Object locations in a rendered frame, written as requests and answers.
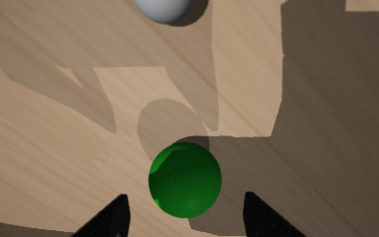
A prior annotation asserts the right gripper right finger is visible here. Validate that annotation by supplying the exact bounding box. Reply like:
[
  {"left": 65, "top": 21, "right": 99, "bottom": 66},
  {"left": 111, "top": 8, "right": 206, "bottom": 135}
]
[{"left": 243, "top": 192, "right": 307, "bottom": 237}]

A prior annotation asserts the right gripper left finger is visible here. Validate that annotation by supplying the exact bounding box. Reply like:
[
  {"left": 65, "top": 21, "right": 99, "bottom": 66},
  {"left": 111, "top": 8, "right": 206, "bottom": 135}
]
[{"left": 70, "top": 194, "right": 130, "bottom": 237}]

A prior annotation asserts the green ball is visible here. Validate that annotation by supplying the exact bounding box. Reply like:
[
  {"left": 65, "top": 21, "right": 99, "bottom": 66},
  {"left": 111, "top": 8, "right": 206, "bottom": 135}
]
[{"left": 148, "top": 142, "right": 222, "bottom": 218}]

